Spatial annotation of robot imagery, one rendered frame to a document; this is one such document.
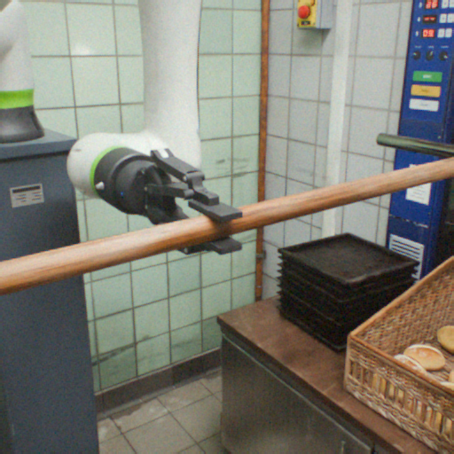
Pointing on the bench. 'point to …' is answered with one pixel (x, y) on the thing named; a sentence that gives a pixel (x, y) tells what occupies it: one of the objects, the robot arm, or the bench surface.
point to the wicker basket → (361, 390)
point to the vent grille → (408, 251)
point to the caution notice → (419, 193)
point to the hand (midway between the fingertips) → (215, 224)
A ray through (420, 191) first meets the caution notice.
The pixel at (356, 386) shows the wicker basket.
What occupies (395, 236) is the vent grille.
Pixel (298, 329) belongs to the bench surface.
